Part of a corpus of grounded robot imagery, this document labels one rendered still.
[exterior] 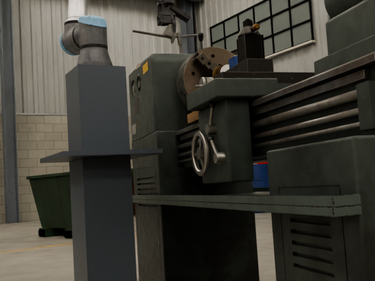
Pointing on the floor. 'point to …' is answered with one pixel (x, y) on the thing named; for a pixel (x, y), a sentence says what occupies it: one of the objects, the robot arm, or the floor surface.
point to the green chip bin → (53, 203)
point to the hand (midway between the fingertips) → (173, 40)
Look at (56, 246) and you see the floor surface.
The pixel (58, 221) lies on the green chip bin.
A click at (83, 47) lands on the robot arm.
